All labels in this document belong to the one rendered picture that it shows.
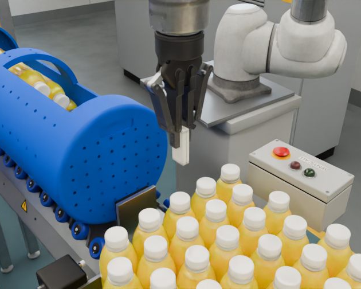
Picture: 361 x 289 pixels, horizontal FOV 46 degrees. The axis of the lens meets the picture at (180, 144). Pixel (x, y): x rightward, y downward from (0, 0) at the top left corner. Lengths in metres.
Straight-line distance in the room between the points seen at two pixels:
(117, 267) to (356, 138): 2.86
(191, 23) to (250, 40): 0.72
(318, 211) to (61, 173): 0.51
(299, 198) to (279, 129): 0.60
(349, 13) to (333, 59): 1.30
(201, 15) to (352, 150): 2.69
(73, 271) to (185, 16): 0.50
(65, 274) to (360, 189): 2.27
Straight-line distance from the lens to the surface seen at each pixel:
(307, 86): 2.52
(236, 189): 0.84
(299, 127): 2.62
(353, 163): 3.09
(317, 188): 0.88
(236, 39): 1.32
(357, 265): 0.74
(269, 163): 0.93
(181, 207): 0.80
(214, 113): 1.29
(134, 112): 0.88
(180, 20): 0.60
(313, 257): 0.73
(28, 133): 0.95
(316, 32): 1.27
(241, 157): 1.40
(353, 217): 2.62
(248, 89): 1.40
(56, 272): 0.84
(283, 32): 1.30
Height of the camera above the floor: 1.61
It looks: 32 degrees down
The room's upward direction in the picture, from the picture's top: straight up
